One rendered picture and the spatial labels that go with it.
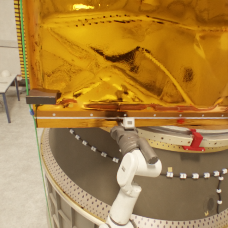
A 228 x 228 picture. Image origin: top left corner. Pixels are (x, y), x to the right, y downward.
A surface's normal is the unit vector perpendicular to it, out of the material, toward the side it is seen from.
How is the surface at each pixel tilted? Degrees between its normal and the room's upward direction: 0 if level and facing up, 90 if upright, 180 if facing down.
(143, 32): 84
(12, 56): 90
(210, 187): 62
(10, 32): 90
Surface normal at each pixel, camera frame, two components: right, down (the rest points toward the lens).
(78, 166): -0.47, -0.15
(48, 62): 0.13, 0.44
